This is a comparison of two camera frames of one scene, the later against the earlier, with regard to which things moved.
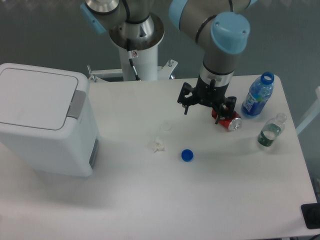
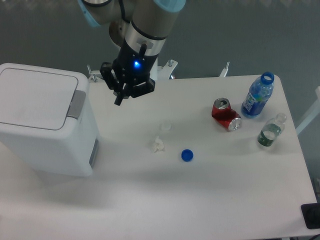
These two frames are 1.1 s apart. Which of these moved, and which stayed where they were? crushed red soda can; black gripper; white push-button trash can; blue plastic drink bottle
Moved: black gripper
Stayed: white push-button trash can; blue plastic drink bottle; crushed red soda can
